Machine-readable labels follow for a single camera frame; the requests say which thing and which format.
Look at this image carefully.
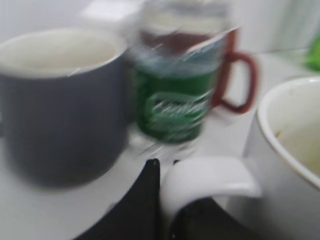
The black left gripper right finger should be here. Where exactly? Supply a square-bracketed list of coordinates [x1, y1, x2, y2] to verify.
[169, 198, 253, 240]

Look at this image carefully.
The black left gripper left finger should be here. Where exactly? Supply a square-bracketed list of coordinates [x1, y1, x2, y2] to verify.
[76, 158, 160, 240]

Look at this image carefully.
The white ceramic mug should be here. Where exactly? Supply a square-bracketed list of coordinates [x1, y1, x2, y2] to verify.
[159, 77, 320, 221]

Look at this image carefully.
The dark grey ceramic mug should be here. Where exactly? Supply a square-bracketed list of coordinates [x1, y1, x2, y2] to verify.
[0, 28, 128, 187]

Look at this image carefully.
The clear water bottle green label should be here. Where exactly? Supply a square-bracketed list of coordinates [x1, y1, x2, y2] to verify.
[129, 0, 231, 155]

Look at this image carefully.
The dark red ceramic mug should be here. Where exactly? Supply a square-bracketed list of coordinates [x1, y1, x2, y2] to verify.
[140, 27, 259, 114]

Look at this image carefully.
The green soda bottle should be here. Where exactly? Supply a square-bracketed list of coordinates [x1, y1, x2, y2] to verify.
[304, 33, 320, 72]

